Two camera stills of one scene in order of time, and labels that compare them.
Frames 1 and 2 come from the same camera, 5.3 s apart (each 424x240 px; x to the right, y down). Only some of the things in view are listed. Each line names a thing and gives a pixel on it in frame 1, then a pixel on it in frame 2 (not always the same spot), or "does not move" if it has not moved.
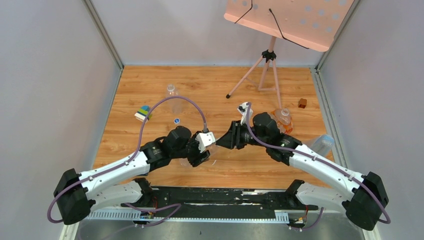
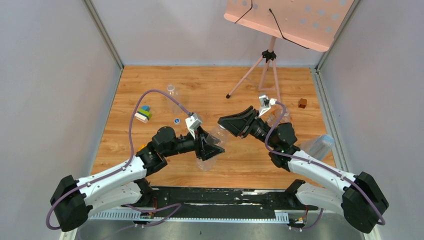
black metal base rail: [227, 204] does not move
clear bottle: [185, 162] -> [220, 133]
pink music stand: [313, 24] does not move
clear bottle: [176, 103] does not move
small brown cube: [302, 103] does not move
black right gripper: [232, 140] -> [241, 124]
